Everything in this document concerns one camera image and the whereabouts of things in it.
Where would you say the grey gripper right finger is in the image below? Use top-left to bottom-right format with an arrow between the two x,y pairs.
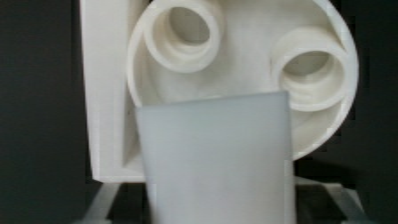
294,177 -> 371,224

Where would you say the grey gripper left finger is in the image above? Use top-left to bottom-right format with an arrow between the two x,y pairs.
72,183 -> 148,224

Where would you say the white stool leg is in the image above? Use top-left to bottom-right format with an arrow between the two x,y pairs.
136,92 -> 294,224

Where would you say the white U-shaped fence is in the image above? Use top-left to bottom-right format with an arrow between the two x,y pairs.
79,0 -> 148,183

